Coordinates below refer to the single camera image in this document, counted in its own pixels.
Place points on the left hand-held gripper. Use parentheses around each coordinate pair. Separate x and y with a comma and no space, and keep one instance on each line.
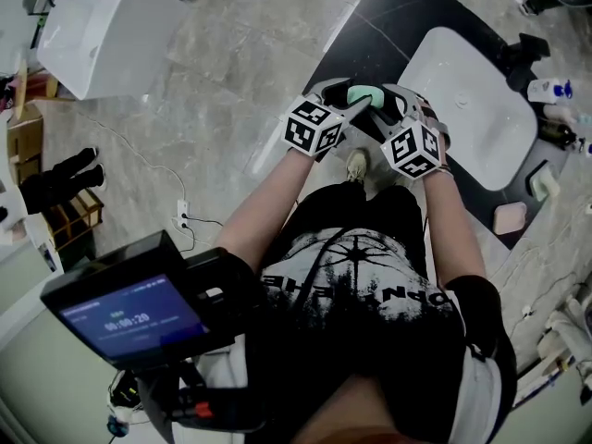
(307,125)

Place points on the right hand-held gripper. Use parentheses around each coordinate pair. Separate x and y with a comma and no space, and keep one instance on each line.
(411,151)

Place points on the green soap bar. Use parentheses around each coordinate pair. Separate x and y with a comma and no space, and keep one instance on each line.
(363,94)

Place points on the pink soap dish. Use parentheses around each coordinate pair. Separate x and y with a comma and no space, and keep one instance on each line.
(509,218)

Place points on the pale green soap dish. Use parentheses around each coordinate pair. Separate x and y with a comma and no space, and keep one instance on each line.
(534,185)

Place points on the white soap bar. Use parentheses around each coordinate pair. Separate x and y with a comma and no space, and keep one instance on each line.
(550,183)

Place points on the grey shoulder bag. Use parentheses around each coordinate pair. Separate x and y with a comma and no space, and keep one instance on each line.
(483,396)

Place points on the person's left forearm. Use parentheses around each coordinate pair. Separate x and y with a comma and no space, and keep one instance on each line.
(263,211)

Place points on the person's right forearm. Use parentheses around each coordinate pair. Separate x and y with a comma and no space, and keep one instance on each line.
(453,229)

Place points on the person's right hand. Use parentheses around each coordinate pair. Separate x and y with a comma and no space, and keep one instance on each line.
(437,120)

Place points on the white sink basin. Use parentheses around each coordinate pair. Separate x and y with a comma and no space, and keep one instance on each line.
(462,109)

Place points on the person's left shoe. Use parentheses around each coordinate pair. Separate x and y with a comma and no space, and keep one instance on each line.
(357,164)

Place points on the black wrist band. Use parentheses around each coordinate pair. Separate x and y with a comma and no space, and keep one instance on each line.
(445,169)

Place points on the black vanity cabinet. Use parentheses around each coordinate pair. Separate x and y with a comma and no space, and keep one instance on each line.
(393,12)

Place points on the black faucet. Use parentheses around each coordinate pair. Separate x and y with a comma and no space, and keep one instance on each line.
(527,53)

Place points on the white bottle blue cap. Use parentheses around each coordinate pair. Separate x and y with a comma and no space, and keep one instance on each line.
(546,90)

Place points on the dark glass pump bottle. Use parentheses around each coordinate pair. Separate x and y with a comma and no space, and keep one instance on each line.
(559,133)

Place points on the pale pink pump bottle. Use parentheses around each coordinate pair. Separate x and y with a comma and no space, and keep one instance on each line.
(562,114)

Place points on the white power strip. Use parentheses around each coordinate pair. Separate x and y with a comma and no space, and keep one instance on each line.
(182,213)

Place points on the person's black printed shirt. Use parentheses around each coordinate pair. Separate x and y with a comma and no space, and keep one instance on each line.
(356,340)

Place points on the wooden stool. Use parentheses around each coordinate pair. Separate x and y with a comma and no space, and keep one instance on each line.
(78,220)

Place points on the person's bare neck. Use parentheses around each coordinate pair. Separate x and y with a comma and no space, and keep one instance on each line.
(356,410)

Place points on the black chest-mounted monitor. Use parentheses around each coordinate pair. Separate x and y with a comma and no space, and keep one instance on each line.
(129,322)

